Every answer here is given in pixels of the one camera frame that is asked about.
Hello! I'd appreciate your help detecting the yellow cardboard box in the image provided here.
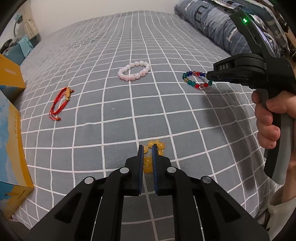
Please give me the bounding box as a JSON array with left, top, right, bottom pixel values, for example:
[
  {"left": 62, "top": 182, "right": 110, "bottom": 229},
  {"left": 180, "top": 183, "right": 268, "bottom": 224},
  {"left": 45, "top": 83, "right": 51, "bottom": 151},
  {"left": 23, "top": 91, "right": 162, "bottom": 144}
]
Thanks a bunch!
[{"left": 0, "top": 55, "right": 26, "bottom": 102}]

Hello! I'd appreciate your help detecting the pink bead bracelet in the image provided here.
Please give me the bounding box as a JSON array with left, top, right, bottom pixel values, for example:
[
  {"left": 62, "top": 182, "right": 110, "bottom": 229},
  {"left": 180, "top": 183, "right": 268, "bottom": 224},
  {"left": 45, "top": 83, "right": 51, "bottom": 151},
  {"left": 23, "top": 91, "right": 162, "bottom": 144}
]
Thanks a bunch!
[{"left": 117, "top": 60, "right": 151, "bottom": 82}]

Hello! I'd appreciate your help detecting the multicolour glass bead bracelet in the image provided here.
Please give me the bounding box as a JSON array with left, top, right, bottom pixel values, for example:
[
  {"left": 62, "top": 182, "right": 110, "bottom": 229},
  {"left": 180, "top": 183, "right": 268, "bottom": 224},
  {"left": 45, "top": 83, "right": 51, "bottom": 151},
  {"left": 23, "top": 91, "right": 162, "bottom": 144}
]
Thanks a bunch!
[{"left": 181, "top": 70, "right": 213, "bottom": 90}]

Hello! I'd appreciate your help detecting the teal hard suitcase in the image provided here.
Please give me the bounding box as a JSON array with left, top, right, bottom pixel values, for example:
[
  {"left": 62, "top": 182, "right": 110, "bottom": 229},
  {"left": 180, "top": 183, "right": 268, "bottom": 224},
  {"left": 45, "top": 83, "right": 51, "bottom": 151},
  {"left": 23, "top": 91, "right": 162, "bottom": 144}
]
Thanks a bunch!
[{"left": 2, "top": 35, "right": 34, "bottom": 66}]

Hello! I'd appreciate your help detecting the yellow amber bead bracelet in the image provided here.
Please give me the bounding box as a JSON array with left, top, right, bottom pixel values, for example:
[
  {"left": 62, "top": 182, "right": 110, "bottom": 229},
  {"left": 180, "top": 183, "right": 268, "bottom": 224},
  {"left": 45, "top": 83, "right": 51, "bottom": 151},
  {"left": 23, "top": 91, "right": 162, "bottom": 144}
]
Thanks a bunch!
[{"left": 142, "top": 139, "right": 167, "bottom": 175}]

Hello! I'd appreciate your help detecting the white cardboard box blue edge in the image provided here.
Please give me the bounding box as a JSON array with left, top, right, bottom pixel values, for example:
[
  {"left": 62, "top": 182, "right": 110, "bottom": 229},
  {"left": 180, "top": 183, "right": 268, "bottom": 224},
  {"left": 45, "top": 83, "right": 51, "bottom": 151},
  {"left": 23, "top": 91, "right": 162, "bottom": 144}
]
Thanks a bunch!
[{"left": 0, "top": 93, "right": 34, "bottom": 219}]

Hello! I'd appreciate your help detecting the right hand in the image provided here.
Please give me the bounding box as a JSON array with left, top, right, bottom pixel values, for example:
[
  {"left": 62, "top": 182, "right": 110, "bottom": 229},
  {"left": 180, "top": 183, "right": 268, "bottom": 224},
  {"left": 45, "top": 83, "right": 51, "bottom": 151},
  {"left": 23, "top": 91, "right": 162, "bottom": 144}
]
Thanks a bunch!
[{"left": 251, "top": 90, "right": 295, "bottom": 149}]

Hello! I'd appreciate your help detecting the grey checked bed sheet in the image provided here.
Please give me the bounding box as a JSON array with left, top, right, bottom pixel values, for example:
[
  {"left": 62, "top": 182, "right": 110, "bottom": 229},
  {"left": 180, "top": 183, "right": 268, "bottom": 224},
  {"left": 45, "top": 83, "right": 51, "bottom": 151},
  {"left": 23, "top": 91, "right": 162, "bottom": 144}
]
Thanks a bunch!
[{"left": 14, "top": 11, "right": 278, "bottom": 228}]

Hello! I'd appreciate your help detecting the blue grey folded quilt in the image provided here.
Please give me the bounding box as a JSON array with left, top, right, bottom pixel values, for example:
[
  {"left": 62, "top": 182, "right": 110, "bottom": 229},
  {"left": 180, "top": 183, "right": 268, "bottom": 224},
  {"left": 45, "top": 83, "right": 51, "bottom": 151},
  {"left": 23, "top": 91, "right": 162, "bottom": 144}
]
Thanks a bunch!
[{"left": 174, "top": 1, "right": 290, "bottom": 57}]

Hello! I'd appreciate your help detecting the beige curtain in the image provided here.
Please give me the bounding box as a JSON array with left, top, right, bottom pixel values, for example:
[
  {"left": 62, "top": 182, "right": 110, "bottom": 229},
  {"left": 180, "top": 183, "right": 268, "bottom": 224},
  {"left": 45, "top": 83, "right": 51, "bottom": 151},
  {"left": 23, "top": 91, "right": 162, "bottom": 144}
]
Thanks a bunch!
[{"left": 20, "top": 1, "right": 41, "bottom": 46}]

